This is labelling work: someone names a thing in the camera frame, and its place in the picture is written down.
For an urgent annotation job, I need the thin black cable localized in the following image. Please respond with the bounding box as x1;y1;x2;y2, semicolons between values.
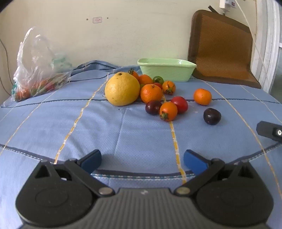
0;40;14;95

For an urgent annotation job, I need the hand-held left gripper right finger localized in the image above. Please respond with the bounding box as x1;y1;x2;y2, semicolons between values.
175;149;257;196

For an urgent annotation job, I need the brown woven seat mat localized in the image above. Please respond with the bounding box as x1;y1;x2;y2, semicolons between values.
188;9;262;89

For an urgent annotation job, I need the orange tangerine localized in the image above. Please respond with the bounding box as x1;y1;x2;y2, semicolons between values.
194;88;212;105
140;84;163;104
138;74;153;85

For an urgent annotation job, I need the large red tomato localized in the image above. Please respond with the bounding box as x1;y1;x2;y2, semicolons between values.
171;96;188;114

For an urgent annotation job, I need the white window frame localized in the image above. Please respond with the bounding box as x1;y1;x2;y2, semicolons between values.
251;0;282;93

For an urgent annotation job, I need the clear plastic bag of fruit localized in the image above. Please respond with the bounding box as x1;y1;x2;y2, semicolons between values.
11;27;73;102

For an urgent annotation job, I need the blue checked blanket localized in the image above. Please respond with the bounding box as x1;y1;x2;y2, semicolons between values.
0;60;282;229

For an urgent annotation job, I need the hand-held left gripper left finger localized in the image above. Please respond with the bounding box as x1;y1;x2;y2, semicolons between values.
31;149;115;196

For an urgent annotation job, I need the dark purple plum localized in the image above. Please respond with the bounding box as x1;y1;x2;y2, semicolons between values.
203;108;221;126
145;100;163;115

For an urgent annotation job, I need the large yellow citrus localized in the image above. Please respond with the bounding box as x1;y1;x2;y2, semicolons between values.
105;72;140;106

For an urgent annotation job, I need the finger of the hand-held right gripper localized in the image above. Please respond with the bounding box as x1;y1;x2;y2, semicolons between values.
257;121;282;142

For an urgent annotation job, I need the light green plastic basin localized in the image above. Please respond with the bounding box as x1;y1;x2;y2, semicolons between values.
137;58;197;82

